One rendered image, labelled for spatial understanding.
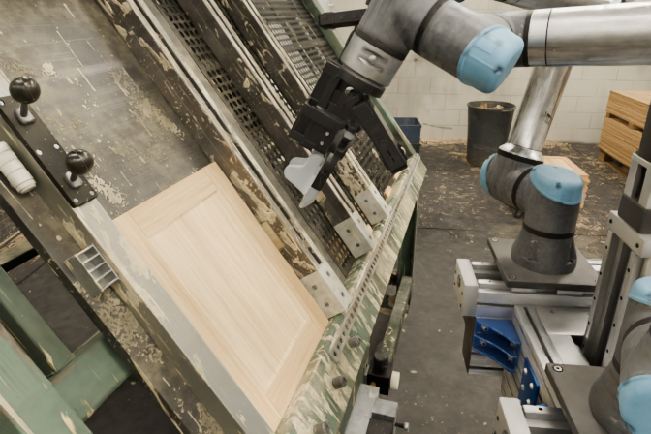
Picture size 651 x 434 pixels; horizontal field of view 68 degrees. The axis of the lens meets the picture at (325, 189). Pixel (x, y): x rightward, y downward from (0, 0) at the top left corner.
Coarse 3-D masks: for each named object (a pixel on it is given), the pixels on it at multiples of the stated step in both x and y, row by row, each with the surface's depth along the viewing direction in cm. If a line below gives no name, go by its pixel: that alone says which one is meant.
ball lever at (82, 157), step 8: (72, 152) 66; (80, 152) 66; (88, 152) 67; (64, 160) 66; (72, 160) 66; (80, 160) 66; (88, 160) 67; (72, 168) 66; (80, 168) 66; (88, 168) 67; (64, 176) 75; (72, 176) 73; (72, 184) 75; (80, 184) 76
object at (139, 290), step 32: (0, 96) 74; (0, 128) 73; (32, 160) 74; (64, 224) 76; (96, 224) 77; (128, 256) 79; (128, 288) 77; (160, 288) 81; (160, 320) 78; (192, 352) 80; (192, 384) 80; (224, 384) 82; (224, 416) 81; (256, 416) 84
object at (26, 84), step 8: (16, 80) 64; (24, 80) 65; (32, 80) 65; (16, 88) 64; (24, 88) 64; (32, 88) 65; (40, 88) 66; (16, 96) 64; (24, 96) 65; (32, 96) 65; (24, 104) 69; (16, 112) 73; (24, 112) 72; (24, 120) 73; (32, 120) 74
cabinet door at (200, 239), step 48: (192, 192) 102; (144, 240) 86; (192, 240) 96; (240, 240) 108; (192, 288) 90; (240, 288) 100; (288, 288) 113; (240, 336) 94; (288, 336) 105; (240, 384) 88; (288, 384) 98
